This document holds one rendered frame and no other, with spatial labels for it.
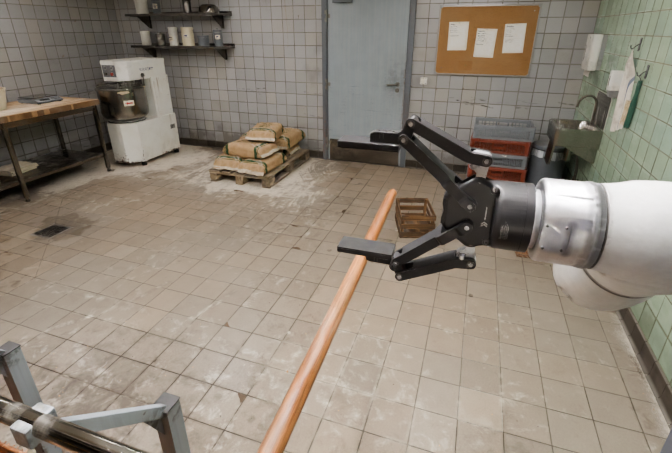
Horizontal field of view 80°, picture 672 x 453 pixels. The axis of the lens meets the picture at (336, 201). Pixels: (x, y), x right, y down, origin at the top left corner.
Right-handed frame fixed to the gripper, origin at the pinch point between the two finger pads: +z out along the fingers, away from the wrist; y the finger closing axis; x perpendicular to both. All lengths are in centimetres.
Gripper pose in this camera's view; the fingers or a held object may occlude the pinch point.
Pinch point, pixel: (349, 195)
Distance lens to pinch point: 48.9
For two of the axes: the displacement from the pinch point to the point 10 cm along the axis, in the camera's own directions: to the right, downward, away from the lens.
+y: 0.0, 9.2, 3.9
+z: -9.5, -1.2, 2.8
